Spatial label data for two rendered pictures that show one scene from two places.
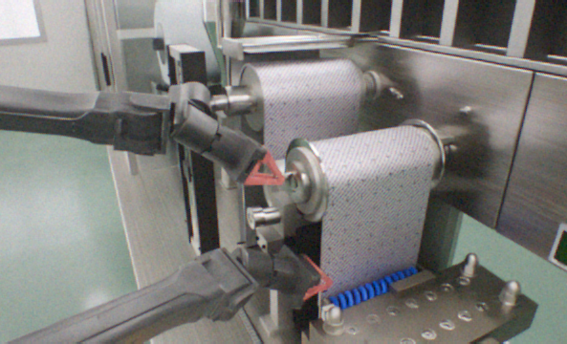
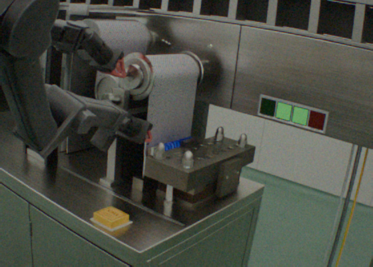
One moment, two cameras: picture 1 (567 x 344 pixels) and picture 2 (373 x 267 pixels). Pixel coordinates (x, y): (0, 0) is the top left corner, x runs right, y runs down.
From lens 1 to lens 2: 80 cm
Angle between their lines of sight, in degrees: 29
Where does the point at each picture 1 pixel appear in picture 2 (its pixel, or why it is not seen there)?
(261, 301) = (94, 174)
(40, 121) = not seen: hidden behind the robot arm
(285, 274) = (135, 122)
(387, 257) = (176, 128)
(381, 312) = (181, 152)
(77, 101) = not seen: hidden behind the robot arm
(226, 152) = (106, 53)
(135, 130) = (69, 36)
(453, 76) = (202, 29)
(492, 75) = (222, 28)
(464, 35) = (204, 10)
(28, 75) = not seen: outside the picture
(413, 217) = (188, 104)
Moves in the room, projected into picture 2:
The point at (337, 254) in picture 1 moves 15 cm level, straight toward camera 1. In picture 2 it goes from (154, 119) to (167, 134)
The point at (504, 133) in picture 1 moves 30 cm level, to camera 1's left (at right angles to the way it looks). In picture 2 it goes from (230, 55) to (150, 50)
